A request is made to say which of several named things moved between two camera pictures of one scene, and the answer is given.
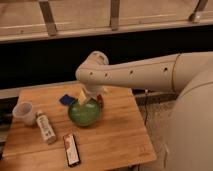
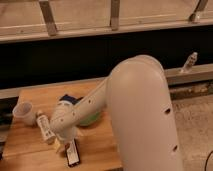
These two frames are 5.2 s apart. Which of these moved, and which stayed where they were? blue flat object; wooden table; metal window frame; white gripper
Moved: white gripper
Stayed: metal window frame; blue flat object; wooden table
